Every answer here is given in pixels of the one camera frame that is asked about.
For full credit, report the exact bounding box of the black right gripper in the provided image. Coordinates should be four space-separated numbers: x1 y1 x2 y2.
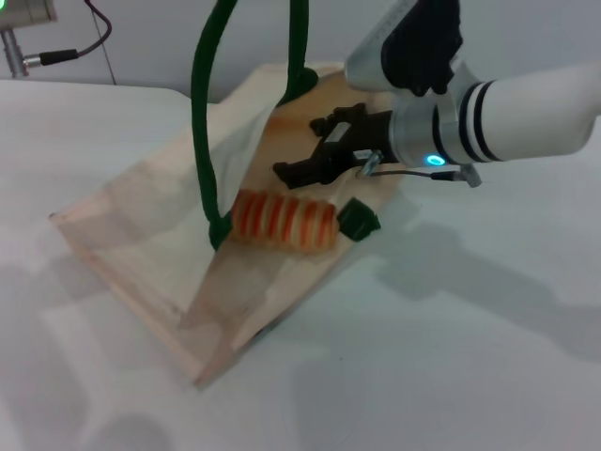
272 103 398 191

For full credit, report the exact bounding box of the orange and cream striped bread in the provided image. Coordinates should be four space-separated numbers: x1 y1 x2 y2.
229 188 341 256

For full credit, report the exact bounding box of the beige handbag with green handles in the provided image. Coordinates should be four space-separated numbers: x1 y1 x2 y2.
48 0 401 389

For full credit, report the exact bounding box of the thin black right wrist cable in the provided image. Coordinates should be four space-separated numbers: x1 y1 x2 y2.
354 148 483 189

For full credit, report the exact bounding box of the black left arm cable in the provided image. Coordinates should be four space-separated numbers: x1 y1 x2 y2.
23 0 115 68

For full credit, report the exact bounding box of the silver metal post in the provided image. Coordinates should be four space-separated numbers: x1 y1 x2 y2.
0 26 26 81

